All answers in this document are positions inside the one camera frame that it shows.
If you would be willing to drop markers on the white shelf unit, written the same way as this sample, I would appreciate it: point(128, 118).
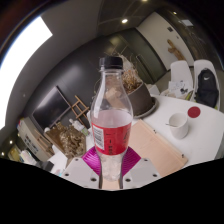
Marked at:
point(31, 140)

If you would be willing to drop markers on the stack of papers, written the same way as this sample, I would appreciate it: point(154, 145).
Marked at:
point(178, 88)

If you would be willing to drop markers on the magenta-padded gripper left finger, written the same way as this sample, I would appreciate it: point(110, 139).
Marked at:
point(78, 171)

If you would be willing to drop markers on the white statue pedestal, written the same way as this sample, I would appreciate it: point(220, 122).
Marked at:
point(154, 90)

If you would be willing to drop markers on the brown carved wood sculpture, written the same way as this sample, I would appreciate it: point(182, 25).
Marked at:
point(71, 140)

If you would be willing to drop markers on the wooden figure sculpture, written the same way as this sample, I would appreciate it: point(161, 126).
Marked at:
point(175, 50)

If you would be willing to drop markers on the clear red-labelled drink bottle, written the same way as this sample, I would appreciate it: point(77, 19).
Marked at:
point(111, 133)

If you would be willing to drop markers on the wooden easel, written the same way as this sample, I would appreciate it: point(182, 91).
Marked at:
point(79, 106)

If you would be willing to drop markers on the white shell chair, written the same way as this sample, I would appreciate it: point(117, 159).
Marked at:
point(200, 65)
point(181, 71)

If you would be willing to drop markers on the long ceiling light panel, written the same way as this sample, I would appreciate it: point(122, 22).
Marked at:
point(23, 60)

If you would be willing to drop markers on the black backpack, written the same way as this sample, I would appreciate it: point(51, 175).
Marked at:
point(206, 88)

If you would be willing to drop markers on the metal spoon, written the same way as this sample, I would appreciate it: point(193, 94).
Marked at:
point(171, 125)

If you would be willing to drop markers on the black wall screen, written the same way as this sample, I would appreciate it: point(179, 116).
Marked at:
point(50, 110)

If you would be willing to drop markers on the grey plant saucer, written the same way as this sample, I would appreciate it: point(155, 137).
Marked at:
point(152, 111)

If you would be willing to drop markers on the black case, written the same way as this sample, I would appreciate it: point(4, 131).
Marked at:
point(48, 165)

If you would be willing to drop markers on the light wooden board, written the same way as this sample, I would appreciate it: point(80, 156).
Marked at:
point(156, 150)

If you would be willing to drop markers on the dried plant in grey pot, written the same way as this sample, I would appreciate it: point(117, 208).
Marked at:
point(141, 100)

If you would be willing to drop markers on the flat round red coaster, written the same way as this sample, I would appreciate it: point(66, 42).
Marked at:
point(194, 112)

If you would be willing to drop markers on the round recessed ceiling light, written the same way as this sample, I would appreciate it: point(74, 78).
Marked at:
point(174, 12)
point(124, 20)

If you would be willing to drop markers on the dark double door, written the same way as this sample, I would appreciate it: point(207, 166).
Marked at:
point(143, 53)

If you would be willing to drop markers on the white cup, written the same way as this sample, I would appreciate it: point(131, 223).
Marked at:
point(180, 129)

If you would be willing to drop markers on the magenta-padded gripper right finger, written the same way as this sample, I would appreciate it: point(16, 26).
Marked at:
point(141, 171)

